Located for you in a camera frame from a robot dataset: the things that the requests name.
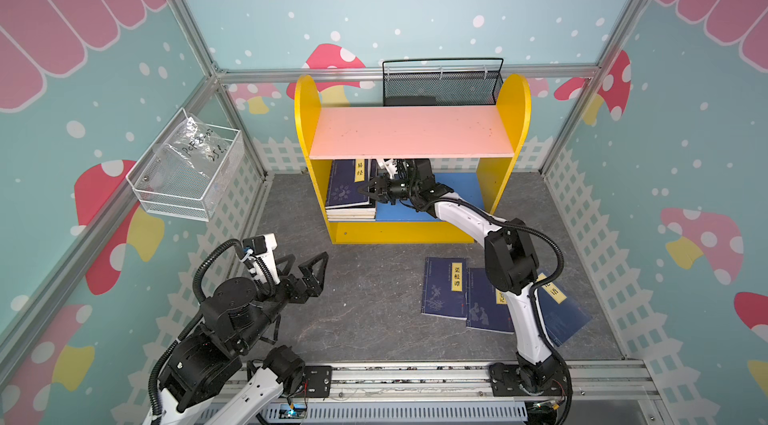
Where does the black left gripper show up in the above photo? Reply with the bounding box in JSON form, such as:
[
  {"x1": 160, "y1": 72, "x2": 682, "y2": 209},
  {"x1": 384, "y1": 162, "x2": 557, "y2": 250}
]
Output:
[{"x1": 233, "y1": 252, "x2": 329, "y2": 352}]

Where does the dark portrait cover book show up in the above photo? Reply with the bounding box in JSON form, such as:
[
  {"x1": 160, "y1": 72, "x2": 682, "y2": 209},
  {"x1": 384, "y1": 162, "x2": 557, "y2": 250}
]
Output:
[{"x1": 326, "y1": 206, "x2": 376, "y2": 217}]

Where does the navy book yellow label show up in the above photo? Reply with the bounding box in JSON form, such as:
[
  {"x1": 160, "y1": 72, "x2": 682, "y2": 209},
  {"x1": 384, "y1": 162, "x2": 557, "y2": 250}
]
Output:
[{"x1": 325, "y1": 159, "x2": 377, "y2": 210}]

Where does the yellow cartoon cover book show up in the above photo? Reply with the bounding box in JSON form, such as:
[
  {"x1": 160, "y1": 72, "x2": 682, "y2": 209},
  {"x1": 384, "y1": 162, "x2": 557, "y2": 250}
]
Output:
[{"x1": 327, "y1": 214, "x2": 376, "y2": 222}]

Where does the navy book floral cover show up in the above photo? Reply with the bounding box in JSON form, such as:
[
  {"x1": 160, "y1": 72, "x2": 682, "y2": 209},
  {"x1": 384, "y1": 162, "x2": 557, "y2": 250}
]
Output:
[{"x1": 421, "y1": 257, "x2": 468, "y2": 320}]

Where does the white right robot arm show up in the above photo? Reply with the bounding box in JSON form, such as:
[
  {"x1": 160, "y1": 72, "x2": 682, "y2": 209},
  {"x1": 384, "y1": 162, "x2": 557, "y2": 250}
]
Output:
[{"x1": 359, "y1": 158, "x2": 573, "y2": 424}]

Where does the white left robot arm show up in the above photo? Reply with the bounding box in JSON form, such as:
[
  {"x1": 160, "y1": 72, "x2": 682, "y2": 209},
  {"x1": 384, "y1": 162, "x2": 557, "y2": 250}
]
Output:
[{"x1": 145, "y1": 234, "x2": 332, "y2": 424}]

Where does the yellow bookshelf with coloured shelves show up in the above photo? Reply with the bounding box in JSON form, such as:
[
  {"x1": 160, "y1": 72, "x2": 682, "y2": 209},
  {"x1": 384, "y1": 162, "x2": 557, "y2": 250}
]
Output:
[{"x1": 295, "y1": 75, "x2": 532, "y2": 244}]

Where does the navy book under black book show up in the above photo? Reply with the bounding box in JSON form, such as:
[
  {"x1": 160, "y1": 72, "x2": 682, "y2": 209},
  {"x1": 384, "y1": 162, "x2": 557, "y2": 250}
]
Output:
[{"x1": 466, "y1": 267, "x2": 514, "y2": 334}]

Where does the clear plastic bag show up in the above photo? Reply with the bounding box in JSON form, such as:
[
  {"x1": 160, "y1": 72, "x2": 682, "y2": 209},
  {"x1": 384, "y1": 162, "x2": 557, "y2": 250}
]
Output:
[{"x1": 154, "y1": 115, "x2": 229, "y2": 180}]

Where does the navy book at right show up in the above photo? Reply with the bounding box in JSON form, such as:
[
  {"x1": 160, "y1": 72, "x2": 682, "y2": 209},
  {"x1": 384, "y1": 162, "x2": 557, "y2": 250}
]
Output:
[{"x1": 537, "y1": 282, "x2": 592, "y2": 346}]

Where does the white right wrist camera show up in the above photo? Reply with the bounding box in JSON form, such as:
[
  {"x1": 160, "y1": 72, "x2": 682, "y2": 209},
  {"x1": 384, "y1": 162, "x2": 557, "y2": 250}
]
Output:
[{"x1": 376, "y1": 158, "x2": 398, "y2": 179}]

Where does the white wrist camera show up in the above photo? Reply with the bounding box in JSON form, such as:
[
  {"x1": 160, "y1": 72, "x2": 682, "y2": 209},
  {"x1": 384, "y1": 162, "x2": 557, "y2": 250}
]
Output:
[
  {"x1": 240, "y1": 233, "x2": 280, "y2": 285},
  {"x1": 376, "y1": 158, "x2": 398, "y2": 179}
]

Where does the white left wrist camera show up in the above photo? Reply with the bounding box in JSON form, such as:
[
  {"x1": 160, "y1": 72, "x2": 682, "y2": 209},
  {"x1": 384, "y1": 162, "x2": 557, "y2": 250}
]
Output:
[{"x1": 240, "y1": 233, "x2": 280, "y2": 285}]

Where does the black wire mesh basket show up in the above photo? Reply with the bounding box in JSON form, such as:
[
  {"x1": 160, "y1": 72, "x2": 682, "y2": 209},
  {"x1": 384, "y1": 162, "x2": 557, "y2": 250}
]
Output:
[{"x1": 381, "y1": 57, "x2": 504, "y2": 106}]

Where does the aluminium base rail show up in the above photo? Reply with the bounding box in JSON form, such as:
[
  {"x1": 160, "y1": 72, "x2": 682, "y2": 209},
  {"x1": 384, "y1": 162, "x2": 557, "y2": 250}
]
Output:
[{"x1": 296, "y1": 360, "x2": 660, "y2": 403}]

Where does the grey slotted cable duct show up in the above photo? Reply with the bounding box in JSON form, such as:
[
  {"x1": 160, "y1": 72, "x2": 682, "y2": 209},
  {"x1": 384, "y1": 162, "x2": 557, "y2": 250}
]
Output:
[{"x1": 197, "y1": 402, "x2": 529, "y2": 425}]

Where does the white wire wall basket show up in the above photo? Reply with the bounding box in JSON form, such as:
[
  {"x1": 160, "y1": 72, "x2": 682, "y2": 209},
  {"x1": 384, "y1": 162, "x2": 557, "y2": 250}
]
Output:
[{"x1": 126, "y1": 109, "x2": 245, "y2": 222}]

